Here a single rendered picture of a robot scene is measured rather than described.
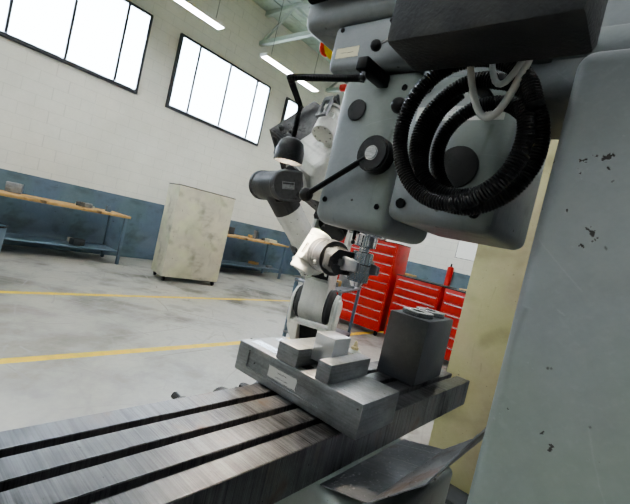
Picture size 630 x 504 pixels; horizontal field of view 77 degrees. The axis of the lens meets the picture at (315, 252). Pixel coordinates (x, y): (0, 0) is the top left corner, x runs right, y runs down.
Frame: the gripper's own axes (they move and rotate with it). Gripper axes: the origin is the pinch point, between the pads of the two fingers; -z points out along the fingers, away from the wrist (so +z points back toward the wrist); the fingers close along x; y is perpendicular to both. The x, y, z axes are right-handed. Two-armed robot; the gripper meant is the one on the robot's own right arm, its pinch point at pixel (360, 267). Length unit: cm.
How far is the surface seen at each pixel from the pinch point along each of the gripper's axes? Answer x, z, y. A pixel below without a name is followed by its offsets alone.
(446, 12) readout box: -25, -38, -31
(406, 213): -6.1, -17.6, -12.2
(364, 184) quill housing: -8.3, -6.1, -16.7
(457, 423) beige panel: 154, 77, 86
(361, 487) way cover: -5.0, -22.1, 35.8
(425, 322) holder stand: 30.8, 6.1, 12.0
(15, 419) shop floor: -68, 167, 125
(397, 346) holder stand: 28.3, 11.8, 21.2
